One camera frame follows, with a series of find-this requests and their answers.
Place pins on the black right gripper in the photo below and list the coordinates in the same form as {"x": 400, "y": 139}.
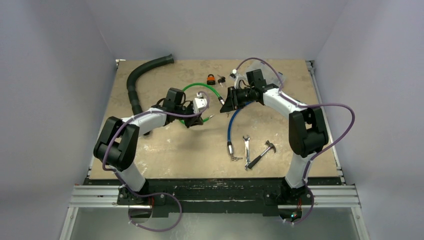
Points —
{"x": 232, "y": 100}

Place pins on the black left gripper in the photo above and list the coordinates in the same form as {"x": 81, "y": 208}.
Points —
{"x": 193, "y": 120}

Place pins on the green cable lock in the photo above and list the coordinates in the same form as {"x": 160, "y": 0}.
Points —
{"x": 199, "y": 84}

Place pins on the black head keys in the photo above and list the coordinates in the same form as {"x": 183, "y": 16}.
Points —
{"x": 221, "y": 81}

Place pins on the orange black padlock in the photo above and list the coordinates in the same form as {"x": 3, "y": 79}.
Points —
{"x": 211, "y": 80}

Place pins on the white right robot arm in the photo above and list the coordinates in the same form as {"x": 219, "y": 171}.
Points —
{"x": 307, "y": 131}

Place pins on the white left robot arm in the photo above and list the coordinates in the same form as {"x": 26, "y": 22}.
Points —
{"x": 117, "y": 143}

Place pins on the silver open-end wrench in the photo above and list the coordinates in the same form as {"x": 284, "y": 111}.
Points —
{"x": 246, "y": 140}

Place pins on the clear plastic screw box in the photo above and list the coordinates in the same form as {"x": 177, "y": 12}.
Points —
{"x": 268, "y": 74}

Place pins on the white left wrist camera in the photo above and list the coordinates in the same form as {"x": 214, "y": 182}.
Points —
{"x": 200, "y": 102}

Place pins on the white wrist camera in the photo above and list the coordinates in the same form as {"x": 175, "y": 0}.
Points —
{"x": 238, "y": 78}
{"x": 200, "y": 102}

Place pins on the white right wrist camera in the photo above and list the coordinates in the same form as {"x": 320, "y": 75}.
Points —
{"x": 238, "y": 78}

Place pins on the blue cable lock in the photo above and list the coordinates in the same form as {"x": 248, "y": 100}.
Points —
{"x": 229, "y": 144}

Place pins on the small black handle hammer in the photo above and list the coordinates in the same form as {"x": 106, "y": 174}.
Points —
{"x": 270, "y": 146}

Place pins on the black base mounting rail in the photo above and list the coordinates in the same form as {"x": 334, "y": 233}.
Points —
{"x": 218, "y": 196}

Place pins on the aluminium frame rail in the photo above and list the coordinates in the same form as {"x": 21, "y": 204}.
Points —
{"x": 81, "y": 198}

